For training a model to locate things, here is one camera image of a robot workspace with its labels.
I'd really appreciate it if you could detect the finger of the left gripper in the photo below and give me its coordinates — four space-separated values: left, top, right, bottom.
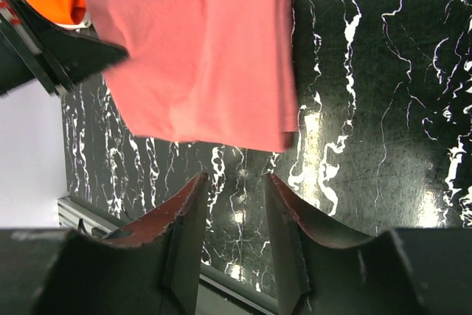
7 0 128 85

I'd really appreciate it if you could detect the salmon pink t-shirt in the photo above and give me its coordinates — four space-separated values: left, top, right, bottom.
87 0 298 153

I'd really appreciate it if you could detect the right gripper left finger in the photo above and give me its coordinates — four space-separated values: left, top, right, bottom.
1 173 208 314

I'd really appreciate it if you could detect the aluminium frame rail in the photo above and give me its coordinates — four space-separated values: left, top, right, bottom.
57 196 125 238

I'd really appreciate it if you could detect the black marble pattern mat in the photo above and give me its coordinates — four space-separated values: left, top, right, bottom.
62 0 471 296

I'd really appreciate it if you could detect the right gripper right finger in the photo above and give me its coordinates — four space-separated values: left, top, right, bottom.
265 174 471 314

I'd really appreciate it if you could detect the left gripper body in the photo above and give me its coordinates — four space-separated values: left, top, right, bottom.
1 1 70 96

